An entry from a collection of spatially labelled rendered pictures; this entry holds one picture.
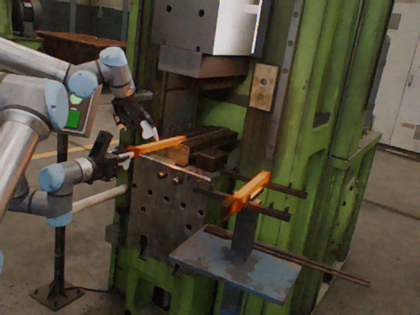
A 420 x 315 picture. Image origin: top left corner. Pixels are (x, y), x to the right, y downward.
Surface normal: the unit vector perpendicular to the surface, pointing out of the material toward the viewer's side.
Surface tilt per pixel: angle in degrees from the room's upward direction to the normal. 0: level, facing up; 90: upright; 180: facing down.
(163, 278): 90
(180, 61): 90
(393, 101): 90
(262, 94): 90
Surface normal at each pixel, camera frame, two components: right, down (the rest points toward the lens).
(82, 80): 0.24, 0.33
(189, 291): -0.52, 0.19
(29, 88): 0.07, -0.56
